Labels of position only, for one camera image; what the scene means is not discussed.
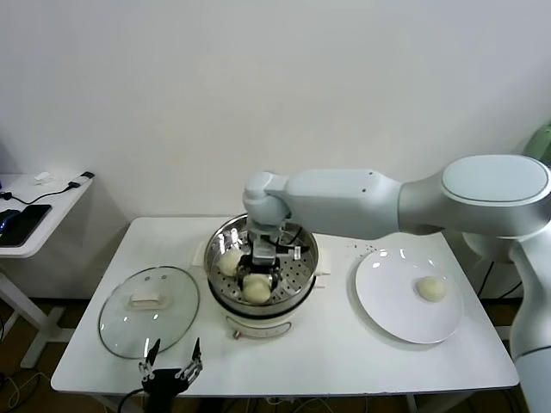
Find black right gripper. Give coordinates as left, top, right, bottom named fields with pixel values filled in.
left=235, top=256, right=282, bottom=293

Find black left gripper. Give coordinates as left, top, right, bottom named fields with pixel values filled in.
left=137, top=336, right=203, bottom=413

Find white steamed baozi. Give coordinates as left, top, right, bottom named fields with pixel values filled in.
left=413, top=274, right=448, bottom=303
left=240, top=274, right=273, bottom=305
left=217, top=250, right=245, bottom=277

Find round glass pot lid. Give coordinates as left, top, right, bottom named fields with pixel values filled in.
left=97, top=265, right=202, bottom=361

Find stainless steel steamer basket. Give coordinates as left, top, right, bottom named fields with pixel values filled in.
left=203, top=213, right=320, bottom=308

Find white electric cooker pot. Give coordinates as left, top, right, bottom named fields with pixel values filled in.
left=191, top=240, right=335, bottom=342

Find dark crumbs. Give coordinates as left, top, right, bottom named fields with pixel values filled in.
left=346, top=241, right=376, bottom=259

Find white round plate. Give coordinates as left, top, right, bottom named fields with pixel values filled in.
left=355, top=248, right=465, bottom=345

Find white side table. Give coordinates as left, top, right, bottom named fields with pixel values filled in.
left=0, top=171, right=96, bottom=369

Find black smartphone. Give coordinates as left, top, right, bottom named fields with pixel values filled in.
left=0, top=204, right=53, bottom=249

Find blue computer mouse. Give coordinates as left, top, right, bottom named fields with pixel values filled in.
left=0, top=209, right=22, bottom=236

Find mint green appliance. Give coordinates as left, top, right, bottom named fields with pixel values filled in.
left=523, top=127, right=551, bottom=167

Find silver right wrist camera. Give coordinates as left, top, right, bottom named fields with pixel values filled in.
left=251, top=238, right=312, bottom=266

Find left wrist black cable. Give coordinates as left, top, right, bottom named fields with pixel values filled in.
left=118, top=386, right=148, bottom=413

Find black charging cable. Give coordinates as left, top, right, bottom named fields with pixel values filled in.
left=0, top=182, right=83, bottom=207

